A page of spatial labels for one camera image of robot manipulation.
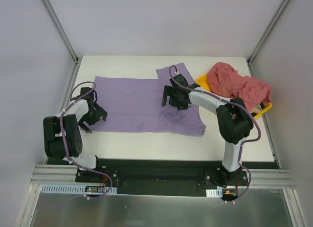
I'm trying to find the purple t shirt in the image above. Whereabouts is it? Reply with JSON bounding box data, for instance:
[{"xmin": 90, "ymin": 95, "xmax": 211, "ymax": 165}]
[{"xmin": 91, "ymin": 67, "xmax": 206, "ymax": 136}]

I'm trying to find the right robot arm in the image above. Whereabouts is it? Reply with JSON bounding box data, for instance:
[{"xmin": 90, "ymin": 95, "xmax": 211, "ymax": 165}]
[{"xmin": 161, "ymin": 74, "xmax": 253, "ymax": 185}]

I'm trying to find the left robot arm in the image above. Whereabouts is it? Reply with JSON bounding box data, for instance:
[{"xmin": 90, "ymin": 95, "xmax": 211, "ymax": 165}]
[{"xmin": 43, "ymin": 87, "xmax": 108, "ymax": 182}]

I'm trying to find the yellow plastic tray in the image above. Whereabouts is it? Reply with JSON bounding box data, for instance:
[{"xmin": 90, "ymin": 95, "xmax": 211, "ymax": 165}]
[{"xmin": 195, "ymin": 74, "xmax": 272, "ymax": 118}]

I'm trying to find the pink t shirt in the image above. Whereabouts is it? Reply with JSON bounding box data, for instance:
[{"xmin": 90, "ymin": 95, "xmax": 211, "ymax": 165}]
[{"xmin": 207, "ymin": 62, "xmax": 271, "ymax": 113}]

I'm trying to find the white cloth in tray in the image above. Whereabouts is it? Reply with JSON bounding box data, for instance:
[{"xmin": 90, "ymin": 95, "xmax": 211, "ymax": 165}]
[{"xmin": 251, "ymin": 105, "xmax": 263, "ymax": 114}]

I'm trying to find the green t shirt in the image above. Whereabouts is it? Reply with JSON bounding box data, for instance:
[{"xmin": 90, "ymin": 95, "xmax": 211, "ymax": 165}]
[{"xmin": 250, "ymin": 102, "xmax": 265, "ymax": 116}]

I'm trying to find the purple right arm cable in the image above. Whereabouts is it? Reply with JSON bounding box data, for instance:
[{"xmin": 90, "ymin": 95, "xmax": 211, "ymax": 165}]
[{"xmin": 169, "ymin": 65, "xmax": 261, "ymax": 179}]

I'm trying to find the left aluminium frame post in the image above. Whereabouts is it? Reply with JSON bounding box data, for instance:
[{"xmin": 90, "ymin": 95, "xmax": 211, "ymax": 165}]
[{"xmin": 41, "ymin": 0, "xmax": 79, "ymax": 64}]

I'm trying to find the aluminium frame post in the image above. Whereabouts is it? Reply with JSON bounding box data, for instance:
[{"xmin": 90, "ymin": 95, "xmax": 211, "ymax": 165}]
[
  {"xmin": 41, "ymin": 0, "xmax": 79, "ymax": 64},
  {"xmin": 247, "ymin": 0, "xmax": 292, "ymax": 66}
]

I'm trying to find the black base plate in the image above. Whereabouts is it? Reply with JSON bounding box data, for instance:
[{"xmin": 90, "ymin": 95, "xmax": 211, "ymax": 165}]
[{"xmin": 47, "ymin": 156, "xmax": 249, "ymax": 196}]

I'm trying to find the white slotted cable duct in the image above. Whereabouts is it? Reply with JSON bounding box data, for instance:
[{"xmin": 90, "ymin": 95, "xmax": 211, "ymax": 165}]
[{"xmin": 41, "ymin": 184, "xmax": 117, "ymax": 195}]

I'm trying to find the right aluminium frame post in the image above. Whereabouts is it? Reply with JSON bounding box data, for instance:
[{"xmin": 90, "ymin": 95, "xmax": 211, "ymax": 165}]
[{"xmin": 247, "ymin": 0, "xmax": 292, "ymax": 66}]

